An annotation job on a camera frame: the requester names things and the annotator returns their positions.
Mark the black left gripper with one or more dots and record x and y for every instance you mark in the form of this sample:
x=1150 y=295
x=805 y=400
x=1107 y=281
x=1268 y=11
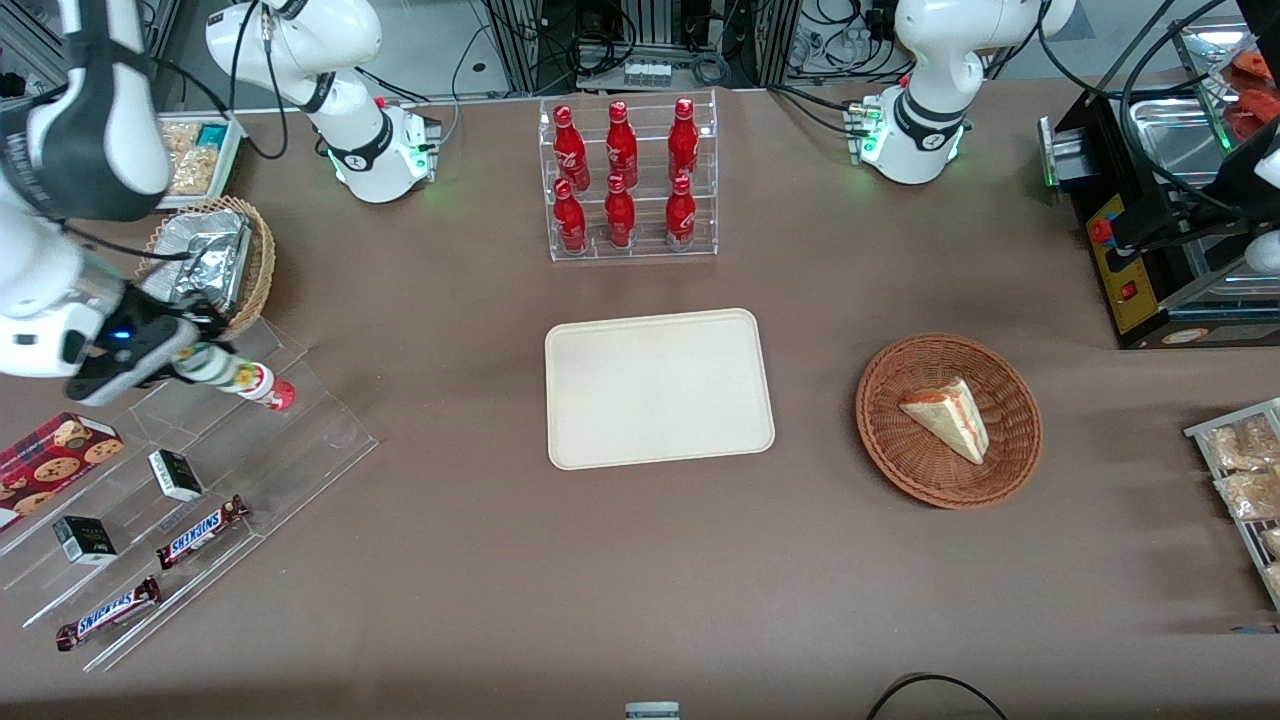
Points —
x=1163 y=222

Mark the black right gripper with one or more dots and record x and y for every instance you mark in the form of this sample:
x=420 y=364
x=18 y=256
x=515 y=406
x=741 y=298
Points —
x=160 y=334

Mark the green lid yogurt cup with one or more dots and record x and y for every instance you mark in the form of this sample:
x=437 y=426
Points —
x=220 y=368

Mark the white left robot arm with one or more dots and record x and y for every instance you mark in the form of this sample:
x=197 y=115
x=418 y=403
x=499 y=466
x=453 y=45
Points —
x=935 y=90

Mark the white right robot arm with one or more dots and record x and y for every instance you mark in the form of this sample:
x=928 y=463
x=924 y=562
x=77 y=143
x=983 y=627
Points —
x=100 y=120

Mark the steel tray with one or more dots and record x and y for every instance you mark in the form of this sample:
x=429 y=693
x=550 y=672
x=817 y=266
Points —
x=1170 y=140

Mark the aluminium foil tray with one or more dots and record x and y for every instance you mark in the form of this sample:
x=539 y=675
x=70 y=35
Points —
x=210 y=255

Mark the tray of packaged snacks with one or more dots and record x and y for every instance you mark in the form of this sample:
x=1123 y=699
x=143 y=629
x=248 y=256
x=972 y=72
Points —
x=1200 y=432

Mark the beige plastic tray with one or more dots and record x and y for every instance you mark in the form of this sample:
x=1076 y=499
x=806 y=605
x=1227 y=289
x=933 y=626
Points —
x=660 y=390

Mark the black yellow machine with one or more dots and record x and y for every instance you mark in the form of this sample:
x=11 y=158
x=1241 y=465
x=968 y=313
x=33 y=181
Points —
x=1130 y=300

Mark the red lid yogurt cup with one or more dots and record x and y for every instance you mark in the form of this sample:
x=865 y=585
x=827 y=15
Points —
x=275 y=392

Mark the oval wicker basket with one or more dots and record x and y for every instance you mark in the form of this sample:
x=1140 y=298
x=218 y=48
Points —
x=260 y=260

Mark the small black box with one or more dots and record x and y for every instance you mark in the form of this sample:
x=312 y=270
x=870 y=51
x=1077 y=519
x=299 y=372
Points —
x=85 y=540
x=175 y=476

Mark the clear acrylic stepped shelf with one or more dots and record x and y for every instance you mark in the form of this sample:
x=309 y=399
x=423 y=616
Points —
x=240 y=480

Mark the red packaged food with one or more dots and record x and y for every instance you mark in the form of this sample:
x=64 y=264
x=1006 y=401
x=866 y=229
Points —
x=1255 y=112
x=1255 y=65

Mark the red cookie box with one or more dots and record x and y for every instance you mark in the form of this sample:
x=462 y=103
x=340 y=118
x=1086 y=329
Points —
x=55 y=462

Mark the large clear cracker bag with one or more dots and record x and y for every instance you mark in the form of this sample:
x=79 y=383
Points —
x=195 y=172

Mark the Snickers bar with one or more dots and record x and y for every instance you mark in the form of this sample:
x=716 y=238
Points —
x=108 y=613
x=200 y=532

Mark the white snack bin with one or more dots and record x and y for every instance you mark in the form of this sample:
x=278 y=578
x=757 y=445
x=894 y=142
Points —
x=235 y=165

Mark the small clear cracker bag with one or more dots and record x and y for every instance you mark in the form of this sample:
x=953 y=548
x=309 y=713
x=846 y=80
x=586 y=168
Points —
x=178 y=136

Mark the teal snack packet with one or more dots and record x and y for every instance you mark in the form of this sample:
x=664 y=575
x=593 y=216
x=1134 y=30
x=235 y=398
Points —
x=212 y=135

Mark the clear pastry bag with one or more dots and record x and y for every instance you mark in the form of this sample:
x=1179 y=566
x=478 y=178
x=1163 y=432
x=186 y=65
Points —
x=1250 y=495
x=1272 y=542
x=1240 y=445

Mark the wrapped triangle sandwich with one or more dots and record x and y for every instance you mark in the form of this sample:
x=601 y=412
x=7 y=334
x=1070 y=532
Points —
x=950 y=417

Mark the round wicker basket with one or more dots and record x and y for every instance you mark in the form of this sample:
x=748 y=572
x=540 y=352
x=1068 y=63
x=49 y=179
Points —
x=900 y=460

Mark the red cola bottle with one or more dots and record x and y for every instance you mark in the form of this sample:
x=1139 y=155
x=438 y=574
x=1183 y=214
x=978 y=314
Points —
x=571 y=150
x=683 y=145
x=621 y=148
x=620 y=218
x=570 y=222
x=680 y=218

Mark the clear acrylic bottle rack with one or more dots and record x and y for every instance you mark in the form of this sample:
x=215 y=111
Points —
x=650 y=250

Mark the white power strip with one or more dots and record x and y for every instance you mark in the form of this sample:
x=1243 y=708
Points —
x=647 y=73

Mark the small grey device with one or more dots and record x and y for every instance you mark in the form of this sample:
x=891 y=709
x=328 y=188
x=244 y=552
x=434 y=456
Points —
x=652 y=711

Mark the aluminium frame post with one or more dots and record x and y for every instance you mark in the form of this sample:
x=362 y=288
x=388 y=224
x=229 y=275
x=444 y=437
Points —
x=525 y=45

